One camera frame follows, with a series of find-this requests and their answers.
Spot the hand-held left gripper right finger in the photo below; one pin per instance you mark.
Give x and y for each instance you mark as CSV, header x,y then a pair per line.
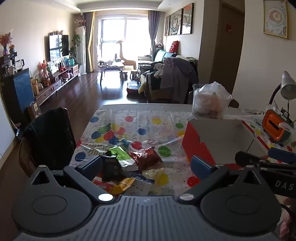
x,y
201,168

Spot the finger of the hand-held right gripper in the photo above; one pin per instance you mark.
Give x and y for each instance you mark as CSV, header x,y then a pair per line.
x,y
282,155
247,158

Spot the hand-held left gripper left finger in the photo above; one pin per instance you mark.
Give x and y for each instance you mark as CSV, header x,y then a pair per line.
x,y
90,166

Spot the black snack packet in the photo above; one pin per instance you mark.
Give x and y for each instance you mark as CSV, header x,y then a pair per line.
x,y
111,166

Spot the red white cardboard box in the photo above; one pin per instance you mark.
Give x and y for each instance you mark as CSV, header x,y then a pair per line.
x,y
198,143

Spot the white blue-edged snack packet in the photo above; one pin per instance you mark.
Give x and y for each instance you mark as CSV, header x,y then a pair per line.
x,y
142,185

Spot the brown snack packet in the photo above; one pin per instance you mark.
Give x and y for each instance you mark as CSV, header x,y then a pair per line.
x,y
145,158

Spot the person's right hand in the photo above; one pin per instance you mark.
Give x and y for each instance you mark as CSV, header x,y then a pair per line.
x,y
285,228

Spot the green snack packet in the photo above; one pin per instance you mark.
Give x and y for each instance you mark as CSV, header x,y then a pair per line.
x,y
120,154

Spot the small teal wrapper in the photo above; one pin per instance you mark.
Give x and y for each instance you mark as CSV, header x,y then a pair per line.
x,y
125,141

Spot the bunch of keys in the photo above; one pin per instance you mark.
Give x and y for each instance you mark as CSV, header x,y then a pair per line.
x,y
254,112

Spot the black jacket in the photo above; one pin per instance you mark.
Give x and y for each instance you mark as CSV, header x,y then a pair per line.
x,y
50,139

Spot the clear plastic tub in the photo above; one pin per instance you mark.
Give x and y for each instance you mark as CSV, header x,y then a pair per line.
x,y
196,112

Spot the balloon print tablecloth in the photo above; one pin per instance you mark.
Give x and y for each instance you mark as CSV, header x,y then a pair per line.
x,y
150,129

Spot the white gooseneck desk lamp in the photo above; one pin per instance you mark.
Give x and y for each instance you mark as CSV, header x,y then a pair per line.
x,y
288,83

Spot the crumpled clear plastic bag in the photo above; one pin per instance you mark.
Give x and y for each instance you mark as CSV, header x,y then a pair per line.
x,y
212,92

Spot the wooden television cabinet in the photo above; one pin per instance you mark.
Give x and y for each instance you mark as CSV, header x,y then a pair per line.
x,y
48,91

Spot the round floor cushion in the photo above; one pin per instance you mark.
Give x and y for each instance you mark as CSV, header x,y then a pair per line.
x,y
133,88

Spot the grey clothes pile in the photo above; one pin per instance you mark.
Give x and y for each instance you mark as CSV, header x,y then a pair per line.
x,y
173,74

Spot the wooden coffee table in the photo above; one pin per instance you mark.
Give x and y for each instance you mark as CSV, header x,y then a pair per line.
x,y
111,67

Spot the blue board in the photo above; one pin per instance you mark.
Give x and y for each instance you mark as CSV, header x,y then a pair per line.
x,y
23,90

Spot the black cabinet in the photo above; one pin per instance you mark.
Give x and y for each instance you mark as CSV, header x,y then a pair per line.
x,y
9,92

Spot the brown wooden door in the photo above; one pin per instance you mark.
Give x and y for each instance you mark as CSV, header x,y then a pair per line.
x,y
229,46

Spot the giraffe figure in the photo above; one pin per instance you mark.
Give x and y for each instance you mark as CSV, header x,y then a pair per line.
x,y
120,51

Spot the teal sofa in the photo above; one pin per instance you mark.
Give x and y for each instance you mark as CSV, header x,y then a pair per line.
x,y
159,55

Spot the white standing air conditioner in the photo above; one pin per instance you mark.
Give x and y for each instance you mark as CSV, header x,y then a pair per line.
x,y
81,46

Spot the tall potted plant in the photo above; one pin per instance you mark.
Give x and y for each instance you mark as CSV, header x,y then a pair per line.
x,y
75,46

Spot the flat screen television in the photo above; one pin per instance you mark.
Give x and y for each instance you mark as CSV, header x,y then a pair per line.
x,y
57,47

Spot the red cushion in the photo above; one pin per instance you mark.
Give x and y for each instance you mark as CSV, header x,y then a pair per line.
x,y
174,46

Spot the grey yellow curtain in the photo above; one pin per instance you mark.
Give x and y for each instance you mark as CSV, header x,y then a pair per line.
x,y
89,41

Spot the gold framed food picture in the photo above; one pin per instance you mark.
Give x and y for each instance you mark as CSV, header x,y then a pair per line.
x,y
275,18

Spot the pink flower arrangement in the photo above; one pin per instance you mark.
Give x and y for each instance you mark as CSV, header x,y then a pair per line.
x,y
80,22

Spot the red flowers in vase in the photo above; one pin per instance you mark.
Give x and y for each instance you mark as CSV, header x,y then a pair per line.
x,y
5,41

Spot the narrow framed wall picture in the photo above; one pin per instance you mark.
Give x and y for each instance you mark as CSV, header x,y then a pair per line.
x,y
167,25

